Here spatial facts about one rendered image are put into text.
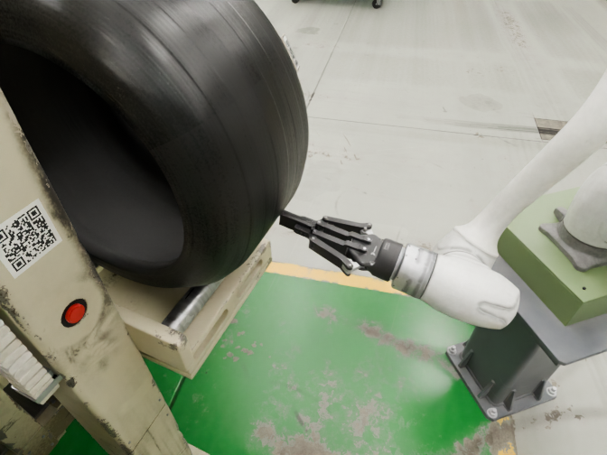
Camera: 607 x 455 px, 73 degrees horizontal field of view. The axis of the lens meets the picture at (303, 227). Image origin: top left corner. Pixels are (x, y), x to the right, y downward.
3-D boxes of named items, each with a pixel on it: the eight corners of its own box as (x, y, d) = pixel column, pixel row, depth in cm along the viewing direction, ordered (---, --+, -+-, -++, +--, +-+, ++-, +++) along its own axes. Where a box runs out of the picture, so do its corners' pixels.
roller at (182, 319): (168, 333, 75) (150, 328, 77) (178, 348, 77) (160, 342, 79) (259, 217, 98) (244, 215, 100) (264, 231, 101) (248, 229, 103)
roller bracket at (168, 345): (187, 374, 77) (176, 346, 70) (35, 303, 89) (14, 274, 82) (198, 358, 79) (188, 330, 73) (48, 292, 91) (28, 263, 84)
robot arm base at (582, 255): (580, 210, 127) (589, 196, 123) (638, 262, 111) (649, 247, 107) (527, 218, 124) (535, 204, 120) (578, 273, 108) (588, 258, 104)
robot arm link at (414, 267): (430, 278, 68) (396, 264, 69) (414, 308, 74) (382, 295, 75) (440, 242, 74) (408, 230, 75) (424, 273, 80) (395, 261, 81)
